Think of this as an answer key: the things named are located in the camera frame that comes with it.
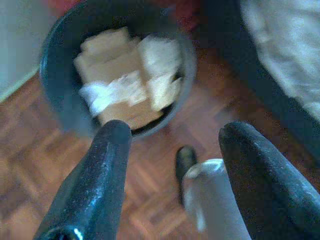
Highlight red fabric cushion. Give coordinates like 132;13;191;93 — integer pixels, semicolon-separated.
47;0;202;35

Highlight black round trash bin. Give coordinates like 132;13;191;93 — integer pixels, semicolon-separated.
39;0;197;138

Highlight brown cardboard box piece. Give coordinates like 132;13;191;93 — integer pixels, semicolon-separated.
73;27;143;83

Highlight white crumpled tissue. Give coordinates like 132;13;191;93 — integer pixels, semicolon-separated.
137;34;183;83
79;72;148;116

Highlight bed with grey floral sheet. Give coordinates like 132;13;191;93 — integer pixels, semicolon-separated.
197;0;320;168

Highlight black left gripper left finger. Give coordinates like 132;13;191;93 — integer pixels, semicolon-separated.
33;119;133;240

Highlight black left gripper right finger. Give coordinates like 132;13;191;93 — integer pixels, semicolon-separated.
218;121;320;240

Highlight flat brown cardboard piece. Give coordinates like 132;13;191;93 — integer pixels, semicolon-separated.
97;99;163;131

